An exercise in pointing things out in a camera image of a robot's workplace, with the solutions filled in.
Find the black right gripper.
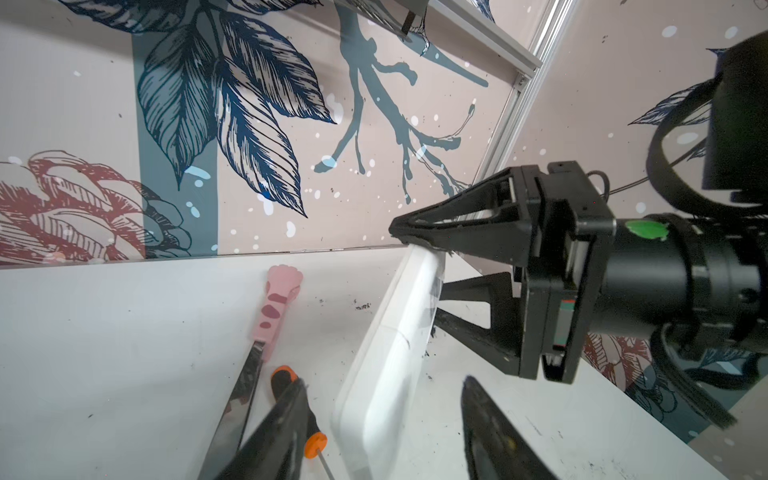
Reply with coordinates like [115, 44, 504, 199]
[388, 159, 619, 385]

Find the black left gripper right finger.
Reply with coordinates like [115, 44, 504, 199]
[461, 376, 556, 480]

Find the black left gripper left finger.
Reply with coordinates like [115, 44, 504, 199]
[215, 379, 309, 480]

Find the orange black screwdriver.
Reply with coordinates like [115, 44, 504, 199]
[270, 365, 335, 480]

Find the white remote control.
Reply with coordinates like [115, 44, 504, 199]
[331, 245, 446, 479]

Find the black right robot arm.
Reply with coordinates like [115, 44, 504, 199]
[389, 34, 767, 429]

